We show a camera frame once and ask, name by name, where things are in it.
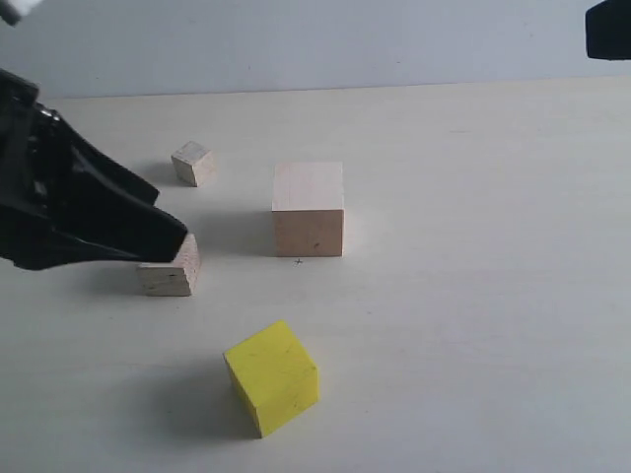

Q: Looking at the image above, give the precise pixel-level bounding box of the small pale wooden cube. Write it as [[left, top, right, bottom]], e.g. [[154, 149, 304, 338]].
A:
[[171, 141, 215, 187]]

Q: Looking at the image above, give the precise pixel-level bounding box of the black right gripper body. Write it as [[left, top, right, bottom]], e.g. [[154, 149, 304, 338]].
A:
[[585, 0, 631, 60]]

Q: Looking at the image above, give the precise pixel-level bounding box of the large light wooden cube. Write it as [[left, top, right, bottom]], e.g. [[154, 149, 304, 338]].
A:
[[271, 162, 345, 257]]

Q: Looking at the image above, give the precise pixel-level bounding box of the yellow cube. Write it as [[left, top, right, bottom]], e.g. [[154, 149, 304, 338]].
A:
[[223, 320, 320, 438]]

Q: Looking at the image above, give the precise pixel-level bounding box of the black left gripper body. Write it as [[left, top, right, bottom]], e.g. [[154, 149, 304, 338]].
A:
[[1, 70, 77, 269]]

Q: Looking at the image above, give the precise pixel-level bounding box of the medium ridged wooden cube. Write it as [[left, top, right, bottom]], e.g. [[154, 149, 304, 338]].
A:
[[136, 234, 201, 297]]

